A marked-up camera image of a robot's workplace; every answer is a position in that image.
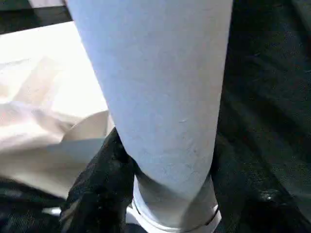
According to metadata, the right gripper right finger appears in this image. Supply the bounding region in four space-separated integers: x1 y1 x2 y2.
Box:
210 135 311 233

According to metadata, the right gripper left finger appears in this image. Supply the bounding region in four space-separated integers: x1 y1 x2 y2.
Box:
58 127 136 233

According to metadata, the white plastic table top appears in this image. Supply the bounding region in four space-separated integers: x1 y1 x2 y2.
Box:
0 20 222 233

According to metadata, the white plastic table leg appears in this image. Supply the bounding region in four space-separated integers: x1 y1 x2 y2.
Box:
66 0 234 229

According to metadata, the black work mat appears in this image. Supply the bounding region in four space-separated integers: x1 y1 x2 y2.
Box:
0 0 311 233

